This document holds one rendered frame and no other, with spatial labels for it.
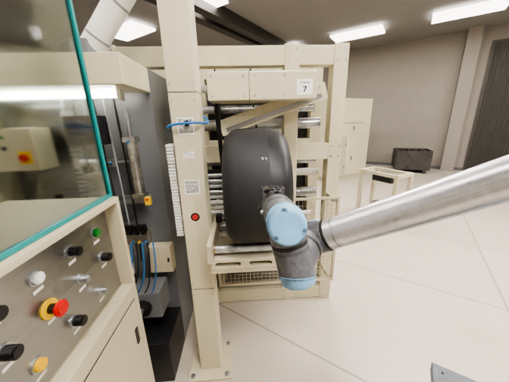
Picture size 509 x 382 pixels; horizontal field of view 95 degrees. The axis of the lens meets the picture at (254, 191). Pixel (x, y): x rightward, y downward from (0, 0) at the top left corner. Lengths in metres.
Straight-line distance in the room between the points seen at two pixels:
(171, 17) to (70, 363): 1.23
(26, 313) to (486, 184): 1.01
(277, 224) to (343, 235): 0.20
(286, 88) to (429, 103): 7.73
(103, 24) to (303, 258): 1.47
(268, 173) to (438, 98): 8.21
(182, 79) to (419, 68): 8.31
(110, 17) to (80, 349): 1.44
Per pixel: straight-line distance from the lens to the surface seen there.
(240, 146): 1.02
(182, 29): 1.20
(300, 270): 0.58
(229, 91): 1.40
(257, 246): 1.22
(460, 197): 0.61
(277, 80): 1.42
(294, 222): 0.53
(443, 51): 9.11
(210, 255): 1.20
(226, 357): 1.93
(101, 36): 1.64
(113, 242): 1.07
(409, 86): 8.99
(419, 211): 0.61
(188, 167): 1.17
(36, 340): 0.85
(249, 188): 0.96
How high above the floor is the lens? 1.52
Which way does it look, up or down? 17 degrees down
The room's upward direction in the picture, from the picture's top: 1 degrees counter-clockwise
